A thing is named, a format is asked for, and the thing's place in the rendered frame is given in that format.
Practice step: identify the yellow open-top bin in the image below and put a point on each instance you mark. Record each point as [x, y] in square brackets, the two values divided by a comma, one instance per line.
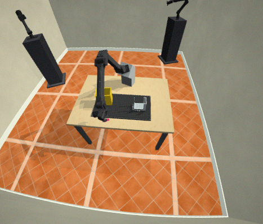
[108, 95]

